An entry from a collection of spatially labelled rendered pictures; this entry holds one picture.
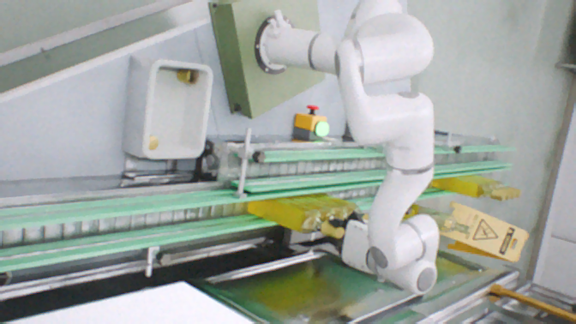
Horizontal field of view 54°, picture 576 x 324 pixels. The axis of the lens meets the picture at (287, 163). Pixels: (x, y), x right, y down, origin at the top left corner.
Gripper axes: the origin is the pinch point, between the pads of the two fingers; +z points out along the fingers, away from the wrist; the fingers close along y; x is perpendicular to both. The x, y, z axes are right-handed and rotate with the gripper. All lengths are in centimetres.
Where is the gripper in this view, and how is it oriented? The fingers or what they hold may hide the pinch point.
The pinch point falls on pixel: (336, 231)
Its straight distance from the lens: 133.7
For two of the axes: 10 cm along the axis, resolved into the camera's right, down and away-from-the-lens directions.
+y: 1.5, -9.7, -1.7
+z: -5.4, -2.3, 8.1
